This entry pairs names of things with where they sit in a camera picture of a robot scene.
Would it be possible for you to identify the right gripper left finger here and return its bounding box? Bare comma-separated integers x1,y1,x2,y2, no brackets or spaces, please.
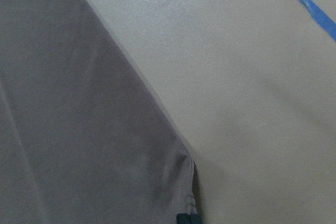
176,213,190,224

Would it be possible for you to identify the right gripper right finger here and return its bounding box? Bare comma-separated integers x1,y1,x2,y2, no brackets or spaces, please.
190,213,203,224

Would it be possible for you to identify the dark brown t-shirt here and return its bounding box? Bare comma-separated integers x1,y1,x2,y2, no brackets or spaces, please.
1,0,197,223

